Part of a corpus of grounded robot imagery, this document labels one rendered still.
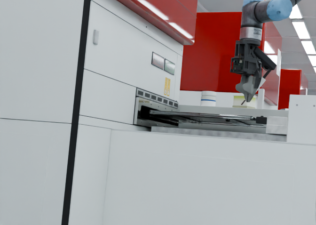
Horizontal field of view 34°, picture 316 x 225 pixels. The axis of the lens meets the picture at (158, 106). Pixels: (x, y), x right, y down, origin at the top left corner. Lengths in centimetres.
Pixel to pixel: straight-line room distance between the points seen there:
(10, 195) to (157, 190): 43
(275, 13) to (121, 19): 50
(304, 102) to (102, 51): 61
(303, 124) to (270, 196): 23
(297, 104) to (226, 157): 25
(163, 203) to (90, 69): 45
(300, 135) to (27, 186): 79
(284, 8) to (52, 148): 86
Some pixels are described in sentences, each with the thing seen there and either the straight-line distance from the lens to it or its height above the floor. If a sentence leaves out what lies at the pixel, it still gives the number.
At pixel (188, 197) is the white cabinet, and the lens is 154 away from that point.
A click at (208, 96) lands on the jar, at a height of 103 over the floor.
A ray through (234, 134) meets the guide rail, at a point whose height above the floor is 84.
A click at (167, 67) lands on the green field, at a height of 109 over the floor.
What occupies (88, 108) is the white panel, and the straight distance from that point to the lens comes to 150.
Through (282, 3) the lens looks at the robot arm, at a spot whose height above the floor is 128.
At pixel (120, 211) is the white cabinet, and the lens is 163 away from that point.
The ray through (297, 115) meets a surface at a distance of 154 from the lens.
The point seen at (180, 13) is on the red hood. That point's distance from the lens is 207.
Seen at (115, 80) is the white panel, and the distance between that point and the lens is 165.
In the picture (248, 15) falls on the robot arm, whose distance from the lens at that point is 185.
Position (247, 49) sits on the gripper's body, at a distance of 183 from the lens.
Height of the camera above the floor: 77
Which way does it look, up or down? 5 degrees up
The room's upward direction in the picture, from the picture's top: 5 degrees clockwise
